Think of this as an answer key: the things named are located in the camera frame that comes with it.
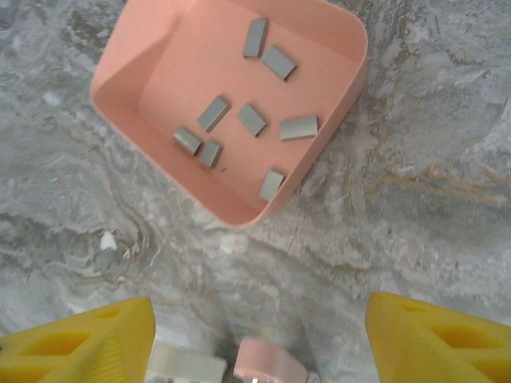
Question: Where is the small white fragment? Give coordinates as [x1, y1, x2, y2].
[99, 231, 119, 252]

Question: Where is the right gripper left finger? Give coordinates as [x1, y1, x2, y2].
[0, 297, 156, 383]

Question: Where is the pink plastic tray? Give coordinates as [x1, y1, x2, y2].
[89, 0, 369, 229]

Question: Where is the white tape roll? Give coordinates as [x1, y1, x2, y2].
[149, 343, 229, 383]

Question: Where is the grey staple strip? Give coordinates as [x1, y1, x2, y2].
[172, 126, 203, 156]
[278, 114, 323, 142]
[257, 167, 287, 203]
[259, 43, 298, 81]
[236, 102, 268, 138]
[242, 18, 269, 60]
[196, 94, 232, 132]
[198, 139, 224, 169]

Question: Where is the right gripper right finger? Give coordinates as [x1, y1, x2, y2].
[365, 290, 511, 383]

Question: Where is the pink mini stapler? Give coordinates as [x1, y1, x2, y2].
[232, 336, 323, 383]

